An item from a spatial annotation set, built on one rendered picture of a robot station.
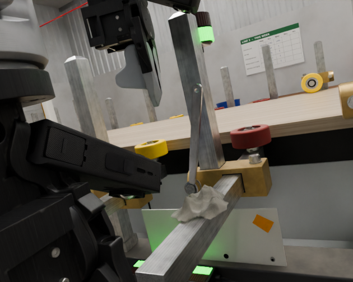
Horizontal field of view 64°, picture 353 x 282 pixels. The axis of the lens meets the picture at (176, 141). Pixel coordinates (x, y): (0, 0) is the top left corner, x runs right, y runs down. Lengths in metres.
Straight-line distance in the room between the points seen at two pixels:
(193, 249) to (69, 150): 0.18
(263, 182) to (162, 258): 0.24
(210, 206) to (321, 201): 0.41
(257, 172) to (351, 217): 0.32
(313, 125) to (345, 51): 6.98
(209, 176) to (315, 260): 0.21
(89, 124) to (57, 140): 0.45
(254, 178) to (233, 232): 0.11
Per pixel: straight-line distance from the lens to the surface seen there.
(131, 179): 0.20
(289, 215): 0.73
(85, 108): 0.61
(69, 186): 0.17
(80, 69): 0.62
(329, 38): 7.61
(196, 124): 0.42
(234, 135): 0.58
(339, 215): 0.72
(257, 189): 0.47
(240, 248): 0.53
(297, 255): 0.55
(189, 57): 0.47
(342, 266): 0.53
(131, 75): 0.42
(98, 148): 0.18
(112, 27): 0.42
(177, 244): 0.30
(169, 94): 8.85
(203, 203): 0.35
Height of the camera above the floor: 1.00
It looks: 8 degrees down
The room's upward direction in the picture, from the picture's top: 13 degrees counter-clockwise
